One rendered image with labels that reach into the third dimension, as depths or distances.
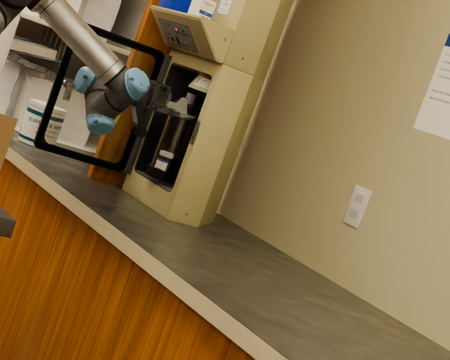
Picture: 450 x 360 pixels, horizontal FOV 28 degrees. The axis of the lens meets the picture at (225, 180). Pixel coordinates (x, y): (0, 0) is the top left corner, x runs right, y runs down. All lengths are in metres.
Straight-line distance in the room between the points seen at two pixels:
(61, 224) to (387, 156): 0.93
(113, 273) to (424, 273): 0.80
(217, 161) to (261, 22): 0.42
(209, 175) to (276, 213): 0.36
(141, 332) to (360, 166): 0.91
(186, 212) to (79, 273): 0.40
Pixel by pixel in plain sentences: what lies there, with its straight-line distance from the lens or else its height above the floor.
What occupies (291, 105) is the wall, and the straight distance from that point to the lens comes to 2.96.
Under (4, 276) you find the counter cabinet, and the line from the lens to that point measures 2.82.
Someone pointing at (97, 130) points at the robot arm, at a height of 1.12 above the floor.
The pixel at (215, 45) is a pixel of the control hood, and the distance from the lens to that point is 2.52.
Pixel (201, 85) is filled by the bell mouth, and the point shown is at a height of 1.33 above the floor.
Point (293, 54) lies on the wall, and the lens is 3.03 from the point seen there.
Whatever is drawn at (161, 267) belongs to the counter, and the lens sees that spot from 1.98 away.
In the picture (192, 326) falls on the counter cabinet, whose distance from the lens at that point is 1.90.
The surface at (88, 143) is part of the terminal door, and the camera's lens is 2.76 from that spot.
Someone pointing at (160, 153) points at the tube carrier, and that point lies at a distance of 2.65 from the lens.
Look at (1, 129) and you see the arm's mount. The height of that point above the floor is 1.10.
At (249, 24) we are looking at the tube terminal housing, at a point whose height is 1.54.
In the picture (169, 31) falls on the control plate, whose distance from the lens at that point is 2.72.
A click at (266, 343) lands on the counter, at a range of 1.65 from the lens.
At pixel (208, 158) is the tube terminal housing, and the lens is 2.58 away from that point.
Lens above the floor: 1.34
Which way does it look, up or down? 5 degrees down
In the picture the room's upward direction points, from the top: 20 degrees clockwise
